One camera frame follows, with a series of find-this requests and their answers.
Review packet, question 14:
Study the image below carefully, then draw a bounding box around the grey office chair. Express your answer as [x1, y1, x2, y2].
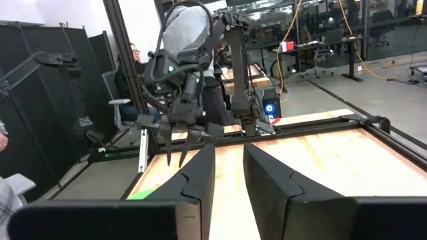
[101, 69, 141, 133]

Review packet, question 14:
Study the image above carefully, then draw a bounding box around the wooden side table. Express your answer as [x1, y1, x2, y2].
[220, 64, 273, 96]

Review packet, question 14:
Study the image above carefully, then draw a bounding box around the silver aluminium bracket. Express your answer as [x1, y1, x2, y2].
[137, 128, 149, 174]

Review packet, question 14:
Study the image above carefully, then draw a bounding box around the black room divider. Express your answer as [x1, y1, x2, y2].
[0, 23, 117, 201]

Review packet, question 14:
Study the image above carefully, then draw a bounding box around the yellow cable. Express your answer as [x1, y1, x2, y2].
[337, 0, 418, 83]
[275, 0, 304, 96]

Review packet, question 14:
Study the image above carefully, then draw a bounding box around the green plastic bowl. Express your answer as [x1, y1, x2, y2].
[127, 188, 156, 201]

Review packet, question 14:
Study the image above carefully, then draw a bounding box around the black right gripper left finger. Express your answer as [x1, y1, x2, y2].
[145, 143, 217, 240]

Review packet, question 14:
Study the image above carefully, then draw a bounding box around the black office chair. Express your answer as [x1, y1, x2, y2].
[368, 9, 394, 47]

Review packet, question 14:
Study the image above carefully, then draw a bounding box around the person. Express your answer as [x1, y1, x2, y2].
[114, 42, 161, 123]
[162, 5, 234, 127]
[0, 120, 21, 240]

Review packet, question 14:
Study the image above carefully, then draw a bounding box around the black computer tower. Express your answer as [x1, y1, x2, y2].
[262, 95, 283, 121]

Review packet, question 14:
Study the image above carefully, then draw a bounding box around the black desk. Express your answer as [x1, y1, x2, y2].
[273, 35, 366, 83]

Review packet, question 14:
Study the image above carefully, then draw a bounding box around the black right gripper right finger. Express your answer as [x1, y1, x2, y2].
[242, 143, 355, 240]

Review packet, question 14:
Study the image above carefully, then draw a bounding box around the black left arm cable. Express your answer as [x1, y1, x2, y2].
[151, 0, 216, 87]

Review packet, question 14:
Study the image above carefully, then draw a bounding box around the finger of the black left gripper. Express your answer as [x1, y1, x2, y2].
[178, 129, 203, 169]
[159, 121, 174, 167]

